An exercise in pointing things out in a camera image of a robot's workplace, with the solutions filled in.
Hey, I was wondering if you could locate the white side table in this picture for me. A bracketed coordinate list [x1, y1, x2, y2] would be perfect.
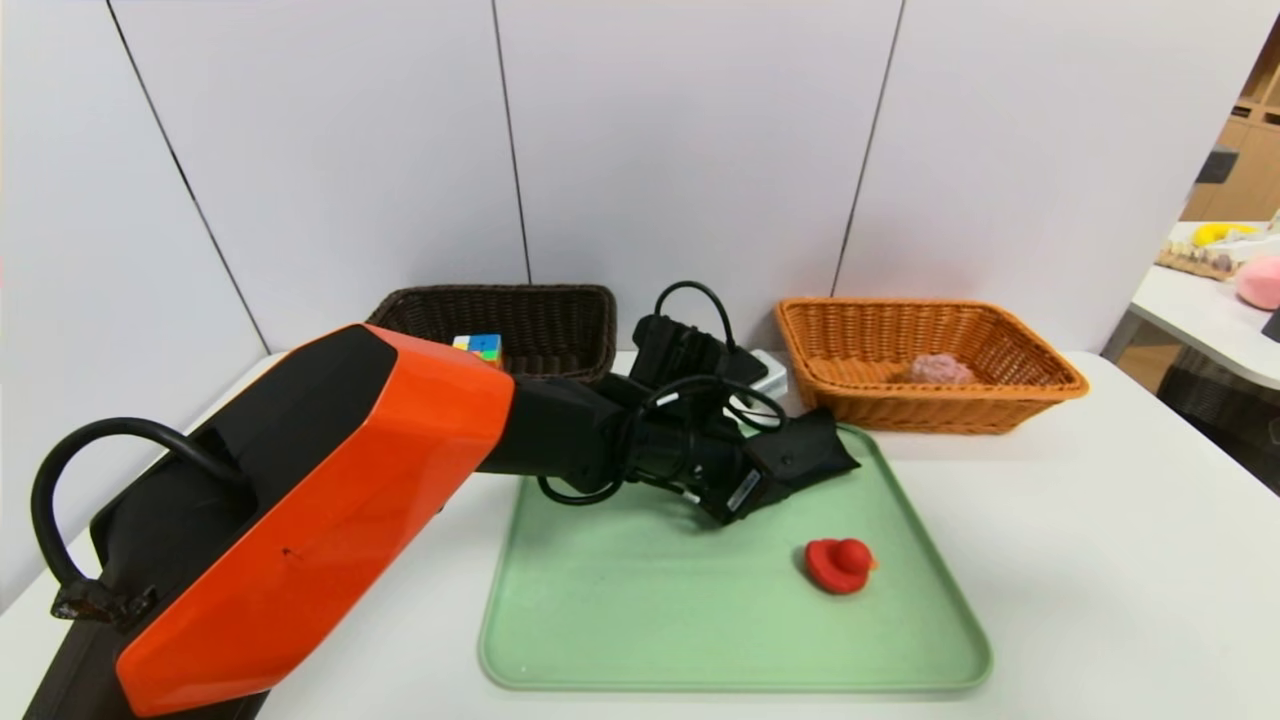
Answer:
[1100, 222, 1280, 391]

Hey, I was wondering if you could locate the light green plastic tray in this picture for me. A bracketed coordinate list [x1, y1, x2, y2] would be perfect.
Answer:
[478, 425, 993, 694]

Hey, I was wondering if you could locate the pinkish bread bun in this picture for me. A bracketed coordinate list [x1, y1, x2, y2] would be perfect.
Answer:
[905, 353, 976, 387]

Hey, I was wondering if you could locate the red rubber duck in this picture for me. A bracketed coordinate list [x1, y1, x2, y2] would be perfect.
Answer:
[805, 538, 879, 597]

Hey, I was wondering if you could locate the orange wicker basket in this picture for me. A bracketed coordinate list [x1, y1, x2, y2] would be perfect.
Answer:
[775, 296, 1091, 436]

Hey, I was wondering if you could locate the dark brown wicker basket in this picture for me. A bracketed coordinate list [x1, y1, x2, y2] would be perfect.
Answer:
[365, 284, 619, 386]

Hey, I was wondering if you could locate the pink plush toy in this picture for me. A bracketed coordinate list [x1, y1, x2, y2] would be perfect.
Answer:
[1235, 255, 1280, 311]

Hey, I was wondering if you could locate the wooden shelf unit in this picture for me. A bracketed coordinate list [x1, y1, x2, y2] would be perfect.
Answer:
[1180, 20, 1280, 223]

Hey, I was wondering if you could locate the brown wooden tray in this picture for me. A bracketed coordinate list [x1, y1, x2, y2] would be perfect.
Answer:
[1155, 240, 1246, 283]

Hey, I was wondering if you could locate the thick braided left arm cable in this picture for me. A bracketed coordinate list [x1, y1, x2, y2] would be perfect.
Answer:
[30, 417, 251, 629]

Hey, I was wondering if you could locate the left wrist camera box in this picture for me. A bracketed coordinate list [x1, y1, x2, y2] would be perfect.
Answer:
[750, 348, 791, 398]

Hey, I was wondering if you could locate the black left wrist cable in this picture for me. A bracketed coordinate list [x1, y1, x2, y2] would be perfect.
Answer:
[538, 280, 791, 506]

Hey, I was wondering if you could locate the black glasses case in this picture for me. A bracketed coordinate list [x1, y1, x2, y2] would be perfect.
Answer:
[745, 407, 861, 501]

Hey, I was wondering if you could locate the dark woven stool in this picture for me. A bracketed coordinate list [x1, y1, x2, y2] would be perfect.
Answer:
[1158, 365, 1280, 496]

